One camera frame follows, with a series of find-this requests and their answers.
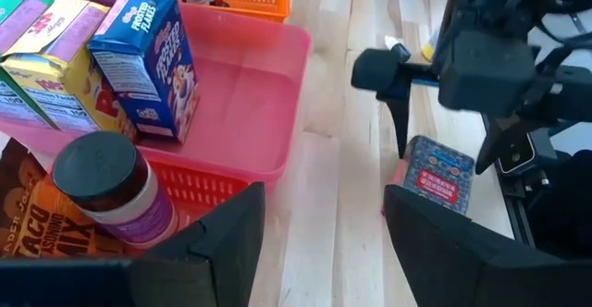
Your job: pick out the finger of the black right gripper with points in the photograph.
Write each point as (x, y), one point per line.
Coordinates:
(497, 143)
(400, 122)

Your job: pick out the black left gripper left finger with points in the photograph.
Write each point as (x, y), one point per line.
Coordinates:
(222, 261)

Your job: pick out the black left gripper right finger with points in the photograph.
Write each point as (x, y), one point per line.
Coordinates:
(458, 270)

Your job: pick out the cereal box with pink label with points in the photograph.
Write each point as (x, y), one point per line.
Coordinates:
(439, 177)

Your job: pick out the sprinkles jar purple label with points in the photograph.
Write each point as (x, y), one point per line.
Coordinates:
(120, 196)

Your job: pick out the orange snack bag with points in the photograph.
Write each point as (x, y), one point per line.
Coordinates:
(41, 224)

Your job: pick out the blue cereal box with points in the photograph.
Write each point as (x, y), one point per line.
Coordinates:
(148, 66)

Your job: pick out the yellow Corn Pops cereal box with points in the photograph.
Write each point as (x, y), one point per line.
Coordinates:
(69, 66)

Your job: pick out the green Apple Jacks cereal box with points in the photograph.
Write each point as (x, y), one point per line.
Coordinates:
(18, 15)

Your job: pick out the dark blue dropper bottle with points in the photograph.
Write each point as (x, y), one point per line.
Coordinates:
(391, 42)

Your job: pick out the yellow bottle orange nozzle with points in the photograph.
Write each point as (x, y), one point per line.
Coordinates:
(430, 50)

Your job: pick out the red plastic basket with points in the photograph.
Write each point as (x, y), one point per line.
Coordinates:
(199, 187)

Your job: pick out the pink translucent plastic bin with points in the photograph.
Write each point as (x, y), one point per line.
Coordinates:
(245, 103)

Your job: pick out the black table-level camera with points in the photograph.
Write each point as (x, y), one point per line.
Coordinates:
(518, 154)

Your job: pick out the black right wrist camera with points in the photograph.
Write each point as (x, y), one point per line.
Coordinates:
(485, 73)

